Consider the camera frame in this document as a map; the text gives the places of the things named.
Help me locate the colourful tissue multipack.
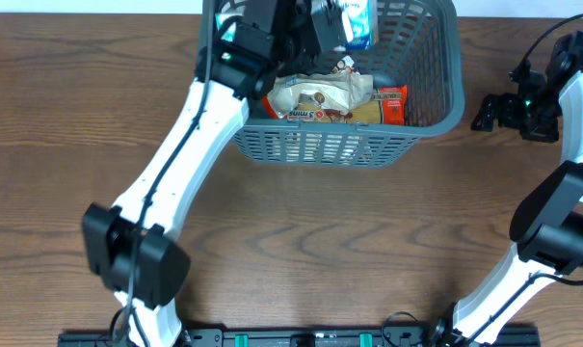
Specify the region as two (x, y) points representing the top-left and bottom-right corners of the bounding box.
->
(337, 0), (379, 51)

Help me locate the brown white snack bag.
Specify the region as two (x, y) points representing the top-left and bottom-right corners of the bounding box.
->
(331, 56), (359, 74)

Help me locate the beige paper pouch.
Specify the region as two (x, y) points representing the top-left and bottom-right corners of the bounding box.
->
(262, 72), (374, 119)

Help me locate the red spaghetti packet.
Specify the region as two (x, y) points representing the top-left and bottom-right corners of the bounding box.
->
(261, 86), (408, 125)

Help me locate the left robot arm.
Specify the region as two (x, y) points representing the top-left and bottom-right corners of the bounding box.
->
(82, 0), (353, 346)

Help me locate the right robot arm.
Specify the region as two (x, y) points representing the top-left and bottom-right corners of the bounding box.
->
(428, 31), (583, 346)

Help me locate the grey plastic basket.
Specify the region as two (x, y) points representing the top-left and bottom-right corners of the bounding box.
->
(213, 0), (464, 167)

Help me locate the right black cable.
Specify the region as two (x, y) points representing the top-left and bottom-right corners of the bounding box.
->
(519, 12), (583, 64)

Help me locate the black cable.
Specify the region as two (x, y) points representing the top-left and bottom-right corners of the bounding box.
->
(108, 0), (244, 347)
(519, 12), (583, 64)

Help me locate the left black cable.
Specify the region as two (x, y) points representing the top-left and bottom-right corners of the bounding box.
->
(108, 0), (244, 347)

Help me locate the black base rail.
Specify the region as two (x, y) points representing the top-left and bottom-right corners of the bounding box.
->
(57, 325), (542, 347)

